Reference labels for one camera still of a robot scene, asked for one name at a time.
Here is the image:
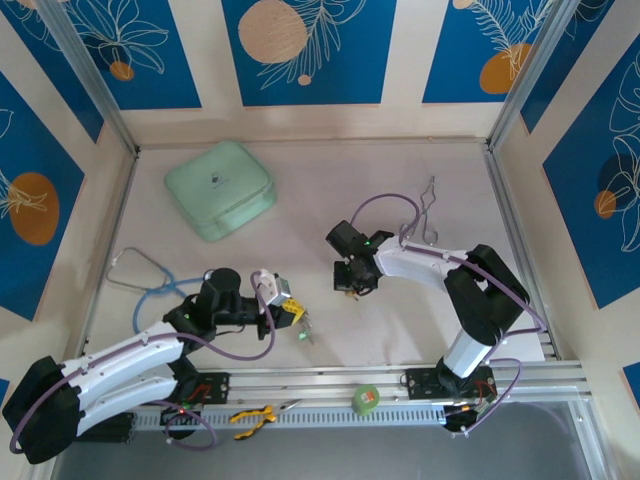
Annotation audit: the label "grey slotted cable duct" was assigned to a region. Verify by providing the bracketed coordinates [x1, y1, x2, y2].
[132, 405, 449, 431]

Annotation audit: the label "aluminium table side rail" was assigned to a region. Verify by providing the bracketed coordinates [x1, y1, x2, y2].
[484, 144, 619, 480]
[29, 149, 144, 480]

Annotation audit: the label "green tape roll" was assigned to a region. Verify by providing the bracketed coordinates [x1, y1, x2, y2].
[352, 383, 381, 415]

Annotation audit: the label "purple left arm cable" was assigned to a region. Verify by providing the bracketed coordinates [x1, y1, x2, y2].
[9, 269, 279, 454]

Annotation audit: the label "blue tube stethoscope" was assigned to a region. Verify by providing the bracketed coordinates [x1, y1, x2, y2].
[107, 246, 216, 334]

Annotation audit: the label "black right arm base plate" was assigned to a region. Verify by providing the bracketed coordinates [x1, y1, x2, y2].
[403, 367, 496, 401]

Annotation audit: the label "yellow and black pliers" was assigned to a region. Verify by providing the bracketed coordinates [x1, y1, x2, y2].
[228, 399, 304, 441]

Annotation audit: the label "black block stack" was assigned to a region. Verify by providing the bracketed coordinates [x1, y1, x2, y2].
[74, 412, 137, 444]

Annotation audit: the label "mint green zip case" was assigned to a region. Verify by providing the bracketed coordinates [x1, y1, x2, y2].
[164, 139, 278, 245]

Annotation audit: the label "silver metal forceps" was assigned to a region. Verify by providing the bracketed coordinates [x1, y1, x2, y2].
[399, 174, 441, 246]

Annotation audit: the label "aluminium frame post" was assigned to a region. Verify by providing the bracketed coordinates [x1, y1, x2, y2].
[37, 0, 141, 159]
[487, 0, 581, 154]

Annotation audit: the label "silver keyring chain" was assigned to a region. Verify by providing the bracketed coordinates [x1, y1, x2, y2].
[297, 310, 317, 347]

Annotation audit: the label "aluminium mounting rail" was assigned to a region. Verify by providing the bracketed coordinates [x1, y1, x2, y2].
[164, 360, 594, 409]

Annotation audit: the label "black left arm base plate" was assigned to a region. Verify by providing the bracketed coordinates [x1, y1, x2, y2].
[169, 370, 232, 406]

